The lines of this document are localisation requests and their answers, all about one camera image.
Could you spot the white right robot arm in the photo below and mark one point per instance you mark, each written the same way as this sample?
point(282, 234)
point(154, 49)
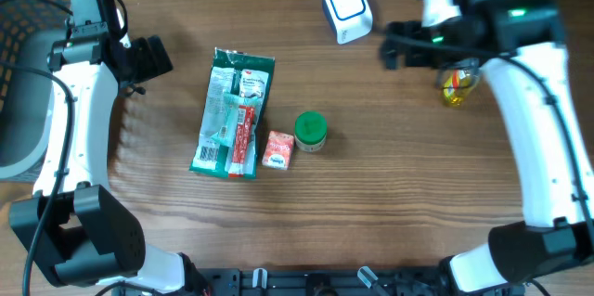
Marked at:
point(519, 48)

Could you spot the white barcode scanner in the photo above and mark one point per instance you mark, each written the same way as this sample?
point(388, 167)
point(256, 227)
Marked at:
point(349, 19)

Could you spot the red toothpaste tube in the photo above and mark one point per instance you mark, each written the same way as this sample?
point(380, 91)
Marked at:
point(242, 136)

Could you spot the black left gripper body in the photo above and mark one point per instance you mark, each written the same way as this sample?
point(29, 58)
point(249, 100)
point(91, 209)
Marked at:
point(141, 64)

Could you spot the green glove package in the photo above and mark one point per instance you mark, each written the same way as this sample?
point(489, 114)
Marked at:
point(236, 79)

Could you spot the green lid jar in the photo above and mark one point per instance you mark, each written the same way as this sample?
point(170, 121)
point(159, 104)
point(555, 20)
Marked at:
point(310, 131)

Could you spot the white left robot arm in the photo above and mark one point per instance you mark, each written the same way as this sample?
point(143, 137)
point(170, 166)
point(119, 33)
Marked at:
point(75, 232)

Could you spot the black mounting rail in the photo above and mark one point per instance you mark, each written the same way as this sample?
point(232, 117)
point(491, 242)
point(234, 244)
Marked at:
point(410, 281)

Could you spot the yellow oil bottle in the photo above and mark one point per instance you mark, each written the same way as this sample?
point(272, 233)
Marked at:
point(458, 86)

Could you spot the red small carton box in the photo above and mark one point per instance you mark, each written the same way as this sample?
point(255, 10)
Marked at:
point(278, 150)

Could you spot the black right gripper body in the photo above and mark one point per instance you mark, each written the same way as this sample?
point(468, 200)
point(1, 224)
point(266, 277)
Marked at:
point(446, 32)

